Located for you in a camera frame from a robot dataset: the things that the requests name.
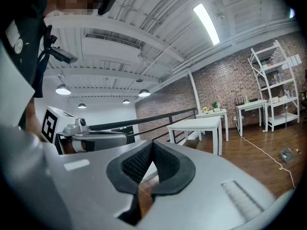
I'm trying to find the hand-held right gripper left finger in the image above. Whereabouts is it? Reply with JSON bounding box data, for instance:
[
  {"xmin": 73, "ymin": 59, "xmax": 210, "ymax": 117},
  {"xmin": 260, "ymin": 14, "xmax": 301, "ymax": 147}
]
[{"xmin": 59, "ymin": 140, "xmax": 153, "ymax": 230}]

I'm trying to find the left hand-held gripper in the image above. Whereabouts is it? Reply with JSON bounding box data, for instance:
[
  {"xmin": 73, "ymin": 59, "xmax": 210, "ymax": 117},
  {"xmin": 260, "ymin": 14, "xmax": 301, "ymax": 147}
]
[{"xmin": 41, "ymin": 105, "xmax": 128, "ymax": 155}]

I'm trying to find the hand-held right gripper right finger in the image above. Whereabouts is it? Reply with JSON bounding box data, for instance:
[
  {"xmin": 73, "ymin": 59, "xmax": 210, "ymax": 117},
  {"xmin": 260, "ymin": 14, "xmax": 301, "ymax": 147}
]
[{"xmin": 134, "ymin": 140, "xmax": 276, "ymax": 230}]

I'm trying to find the person's left forearm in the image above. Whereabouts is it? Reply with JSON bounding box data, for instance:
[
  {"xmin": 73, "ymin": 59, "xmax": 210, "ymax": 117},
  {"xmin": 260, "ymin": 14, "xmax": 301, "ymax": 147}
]
[{"xmin": 25, "ymin": 97, "xmax": 46, "ymax": 142}]

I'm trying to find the black metal railing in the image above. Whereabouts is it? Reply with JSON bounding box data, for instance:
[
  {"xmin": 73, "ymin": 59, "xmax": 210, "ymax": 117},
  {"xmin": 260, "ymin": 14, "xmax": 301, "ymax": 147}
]
[{"xmin": 88, "ymin": 107, "xmax": 198, "ymax": 144}]

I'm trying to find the brown cardboard box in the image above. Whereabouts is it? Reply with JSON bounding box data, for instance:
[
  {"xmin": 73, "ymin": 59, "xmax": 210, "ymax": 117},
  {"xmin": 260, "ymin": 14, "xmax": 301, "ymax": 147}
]
[{"xmin": 183, "ymin": 138, "xmax": 205, "ymax": 151}]

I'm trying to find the large white table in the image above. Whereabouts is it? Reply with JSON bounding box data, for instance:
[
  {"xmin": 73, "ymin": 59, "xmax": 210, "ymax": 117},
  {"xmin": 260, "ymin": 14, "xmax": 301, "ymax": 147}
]
[{"xmin": 166, "ymin": 115, "xmax": 223, "ymax": 157}]

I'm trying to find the white table with plants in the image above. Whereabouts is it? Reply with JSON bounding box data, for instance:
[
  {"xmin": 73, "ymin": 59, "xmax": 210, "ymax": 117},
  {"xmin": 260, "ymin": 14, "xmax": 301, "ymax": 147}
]
[{"xmin": 195, "ymin": 108, "xmax": 229, "ymax": 142}]

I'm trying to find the small white desk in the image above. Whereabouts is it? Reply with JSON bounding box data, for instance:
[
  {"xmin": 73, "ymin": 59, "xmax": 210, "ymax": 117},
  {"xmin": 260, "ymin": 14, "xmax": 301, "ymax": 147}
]
[{"xmin": 235, "ymin": 99, "xmax": 269, "ymax": 137}]

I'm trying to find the white metal shelf rack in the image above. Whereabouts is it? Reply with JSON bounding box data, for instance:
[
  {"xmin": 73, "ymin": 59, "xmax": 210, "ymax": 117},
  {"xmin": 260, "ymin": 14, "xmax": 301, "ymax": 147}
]
[{"xmin": 247, "ymin": 40, "xmax": 301, "ymax": 132}]

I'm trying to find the person's black shirt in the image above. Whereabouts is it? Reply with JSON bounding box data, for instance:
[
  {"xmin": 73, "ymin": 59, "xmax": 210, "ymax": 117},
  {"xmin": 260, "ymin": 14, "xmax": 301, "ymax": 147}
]
[{"xmin": 0, "ymin": 0, "xmax": 53, "ymax": 129}]

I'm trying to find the long ceiling strip light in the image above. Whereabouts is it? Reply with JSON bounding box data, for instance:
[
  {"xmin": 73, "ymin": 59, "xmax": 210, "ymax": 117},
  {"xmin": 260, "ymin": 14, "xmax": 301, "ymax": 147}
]
[{"xmin": 193, "ymin": 3, "xmax": 221, "ymax": 46}]

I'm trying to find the white power cable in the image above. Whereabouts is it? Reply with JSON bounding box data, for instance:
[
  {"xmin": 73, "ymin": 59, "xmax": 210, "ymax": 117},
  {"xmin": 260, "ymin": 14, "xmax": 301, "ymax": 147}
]
[{"xmin": 233, "ymin": 106, "xmax": 296, "ymax": 189}]

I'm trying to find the black chest-mounted camera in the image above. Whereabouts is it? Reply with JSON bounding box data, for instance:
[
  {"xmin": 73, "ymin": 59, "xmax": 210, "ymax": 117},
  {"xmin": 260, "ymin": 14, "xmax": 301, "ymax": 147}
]
[{"xmin": 38, "ymin": 24, "xmax": 79, "ymax": 65}]

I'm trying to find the black head-worn camera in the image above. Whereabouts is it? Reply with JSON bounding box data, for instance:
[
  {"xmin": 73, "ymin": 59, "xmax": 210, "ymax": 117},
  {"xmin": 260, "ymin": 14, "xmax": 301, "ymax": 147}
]
[{"xmin": 97, "ymin": 0, "xmax": 118, "ymax": 16}]

